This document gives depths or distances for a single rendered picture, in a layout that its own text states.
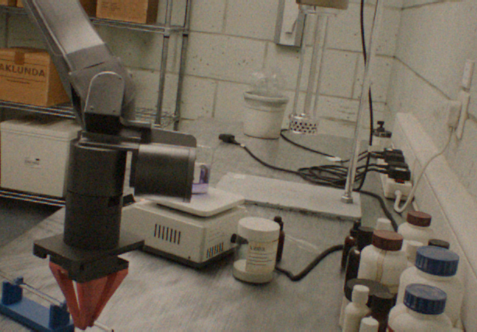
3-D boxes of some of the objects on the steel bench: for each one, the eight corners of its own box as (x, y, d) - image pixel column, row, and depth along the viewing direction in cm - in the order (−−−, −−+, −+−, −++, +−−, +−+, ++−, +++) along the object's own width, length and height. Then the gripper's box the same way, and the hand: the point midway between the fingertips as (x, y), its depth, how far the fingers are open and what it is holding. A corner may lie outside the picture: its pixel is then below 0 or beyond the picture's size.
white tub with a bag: (279, 143, 202) (289, 69, 197) (232, 134, 205) (241, 62, 201) (287, 135, 216) (298, 67, 211) (244, 128, 219) (252, 61, 214)
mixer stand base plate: (209, 197, 136) (210, 192, 136) (226, 175, 155) (226, 171, 155) (361, 222, 132) (362, 217, 132) (359, 196, 152) (360, 192, 151)
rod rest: (-6, 309, 80) (-6, 280, 79) (18, 300, 83) (19, 272, 82) (52, 340, 75) (54, 309, 74) (76, 330, 77) (79, 300, 77)
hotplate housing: (92, 234, 107) (96, 185, 106) (143, 217, 119) (147, 173, 117) (213, 276, 97) (219, 222, 95) (256, 253, 108) (263, 205, 107)
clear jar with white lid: (224, 269, 100) (231, 217, 99) (261, 267, 103) (268, 216, 101) (242, 286, 95) (249, 231, 93) (280, 284, 98) (287, 230, 96)
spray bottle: (373, 158, 197) (379, 121, 194) (366, 155, 200) (372, 119, 198) (385, 158, 198) (391, 122, 196) (377, 155, 201) (383, 119, 199)
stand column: (339, 202, 141) (401, -168, 125) (340, 199, 144) (399, -163, 128) (353, 204, 141) (416, -166, 125) (353, 201, 143) (415, -162, 128)
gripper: (107, 174, 76) (95, 302, 80) (33, 188, 68) (24, 330, 72) (153, 189, 73) (139, 323, 77) (81, 206, 65) (69, 355, 68)
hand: (84, 319), depth 74 cm, fingers closed
